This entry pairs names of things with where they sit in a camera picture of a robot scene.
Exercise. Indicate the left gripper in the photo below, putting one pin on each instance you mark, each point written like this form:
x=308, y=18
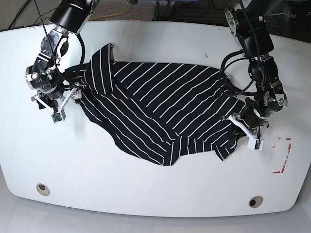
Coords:
x=245, y=125

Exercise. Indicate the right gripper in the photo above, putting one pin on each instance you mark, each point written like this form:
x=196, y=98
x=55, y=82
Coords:
x=54, y=99

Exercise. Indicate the black white striped t-shirt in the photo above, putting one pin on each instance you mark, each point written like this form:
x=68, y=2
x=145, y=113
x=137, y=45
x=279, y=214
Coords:
x=158, y=111

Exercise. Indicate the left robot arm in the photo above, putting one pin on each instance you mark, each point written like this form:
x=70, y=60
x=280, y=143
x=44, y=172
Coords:
x=265, y=93

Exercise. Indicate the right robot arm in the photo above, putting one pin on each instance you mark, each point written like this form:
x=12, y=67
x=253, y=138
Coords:
x=69, y=17

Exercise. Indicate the red tape rectangle marking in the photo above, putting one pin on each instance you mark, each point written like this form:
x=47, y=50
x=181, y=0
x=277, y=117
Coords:
x=280, y=153

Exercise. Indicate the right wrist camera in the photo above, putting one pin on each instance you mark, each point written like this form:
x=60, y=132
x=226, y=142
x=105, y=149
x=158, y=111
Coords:
x=57, y=117

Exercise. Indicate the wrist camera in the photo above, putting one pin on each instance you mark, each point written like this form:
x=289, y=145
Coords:
x=57, y=117
x=255, y=144

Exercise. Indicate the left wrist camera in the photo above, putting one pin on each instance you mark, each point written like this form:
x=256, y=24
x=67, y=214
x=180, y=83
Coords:
x=255, y=144

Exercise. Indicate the right table cable grommet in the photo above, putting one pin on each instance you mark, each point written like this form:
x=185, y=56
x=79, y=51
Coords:
x=255, y=202

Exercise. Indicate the table cable grommet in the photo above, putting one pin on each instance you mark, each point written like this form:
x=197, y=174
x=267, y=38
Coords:
x=255, y=202
x=43, y=189

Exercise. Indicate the left table cable grommet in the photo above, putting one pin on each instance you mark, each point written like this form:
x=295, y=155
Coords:
x=43, y=189

